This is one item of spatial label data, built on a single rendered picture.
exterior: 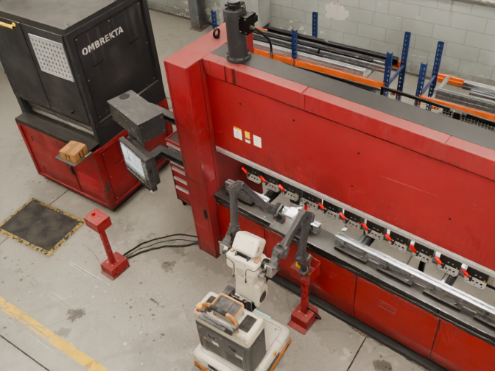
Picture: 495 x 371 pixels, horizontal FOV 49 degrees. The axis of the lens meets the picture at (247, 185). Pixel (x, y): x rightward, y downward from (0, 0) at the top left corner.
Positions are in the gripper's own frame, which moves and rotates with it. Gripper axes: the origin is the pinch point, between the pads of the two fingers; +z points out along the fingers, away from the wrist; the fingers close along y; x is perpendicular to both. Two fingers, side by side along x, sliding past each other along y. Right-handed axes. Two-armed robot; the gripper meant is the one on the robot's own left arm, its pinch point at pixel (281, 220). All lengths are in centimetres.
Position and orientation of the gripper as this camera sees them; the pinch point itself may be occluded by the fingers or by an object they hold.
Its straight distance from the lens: 472.0
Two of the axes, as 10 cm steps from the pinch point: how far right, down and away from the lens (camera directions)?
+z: 3.5, 3.7, 8.6
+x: -5.2, 8.4, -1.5
